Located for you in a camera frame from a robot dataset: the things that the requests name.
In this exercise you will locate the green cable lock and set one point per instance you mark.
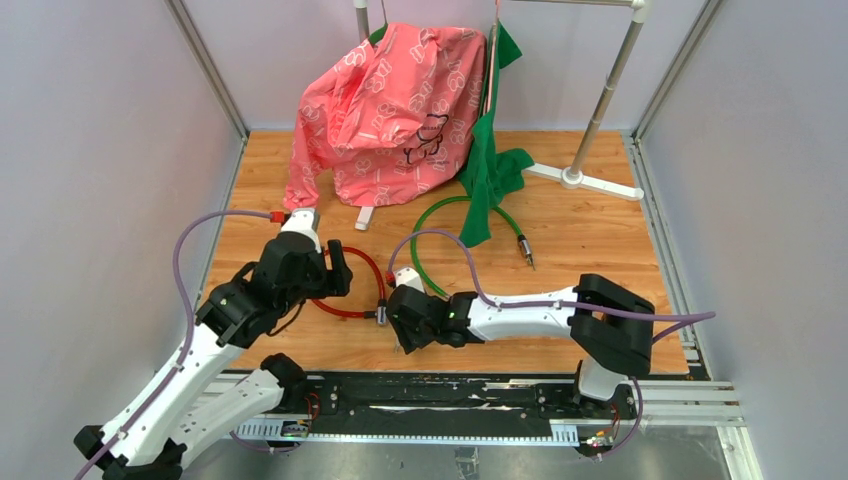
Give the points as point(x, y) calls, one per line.
point(424, 232)

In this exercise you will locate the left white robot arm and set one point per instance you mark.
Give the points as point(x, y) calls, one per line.
point(162, 431)

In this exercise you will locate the pink patterned jacket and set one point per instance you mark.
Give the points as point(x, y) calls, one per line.
point(392, 119)

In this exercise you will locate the green cloth garment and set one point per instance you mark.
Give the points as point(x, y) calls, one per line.
point(489, 174)

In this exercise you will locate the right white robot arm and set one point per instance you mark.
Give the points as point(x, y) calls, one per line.
point(613, 325)

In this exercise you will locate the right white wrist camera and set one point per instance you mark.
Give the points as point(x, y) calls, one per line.
point(407, 279)

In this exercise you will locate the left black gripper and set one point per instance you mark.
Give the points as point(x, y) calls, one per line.
point(335, 281)

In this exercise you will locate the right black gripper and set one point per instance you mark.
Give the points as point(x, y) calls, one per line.
point(407, 337)

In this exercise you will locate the red cable lock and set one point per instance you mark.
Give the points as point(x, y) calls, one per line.
point(360, 307)

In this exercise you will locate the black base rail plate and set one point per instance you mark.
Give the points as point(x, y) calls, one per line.
point(432, 406)

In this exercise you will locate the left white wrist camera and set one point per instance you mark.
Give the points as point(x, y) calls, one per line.
point(304, 221)

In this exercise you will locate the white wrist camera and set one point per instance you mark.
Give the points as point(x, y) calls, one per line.
point(304, 221)
point(407, 279)

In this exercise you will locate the white metal clothes rack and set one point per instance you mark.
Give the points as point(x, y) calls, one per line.
point(573, 176)

